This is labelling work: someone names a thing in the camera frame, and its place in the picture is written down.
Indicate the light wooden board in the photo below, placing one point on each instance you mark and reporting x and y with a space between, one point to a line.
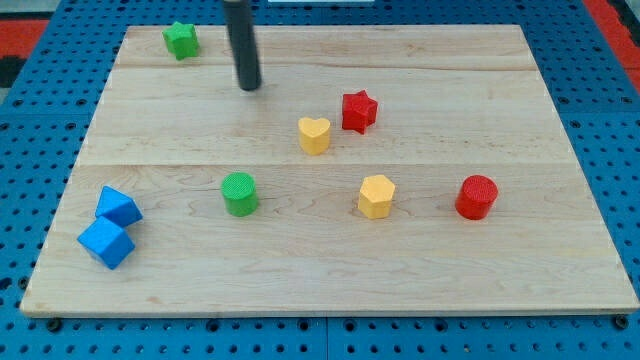
453 101

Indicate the yellow heart block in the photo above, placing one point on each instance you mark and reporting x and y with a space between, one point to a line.
314 135

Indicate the yellow hexagon block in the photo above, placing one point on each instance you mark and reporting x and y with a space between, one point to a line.
375 196

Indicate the red star block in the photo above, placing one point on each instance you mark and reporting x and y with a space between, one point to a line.
359 111

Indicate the green cylinder block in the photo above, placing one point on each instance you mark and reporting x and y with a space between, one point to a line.
239 193

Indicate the red cylinder block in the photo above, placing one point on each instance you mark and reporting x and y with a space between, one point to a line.
476 197

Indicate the blue cube block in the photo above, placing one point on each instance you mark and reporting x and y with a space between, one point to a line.
106 242

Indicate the blue triangle block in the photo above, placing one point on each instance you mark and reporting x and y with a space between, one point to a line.
117 207

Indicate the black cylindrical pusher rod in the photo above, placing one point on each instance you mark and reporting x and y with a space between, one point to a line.
239 24

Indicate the green star block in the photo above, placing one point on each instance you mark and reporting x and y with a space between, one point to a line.
181 40

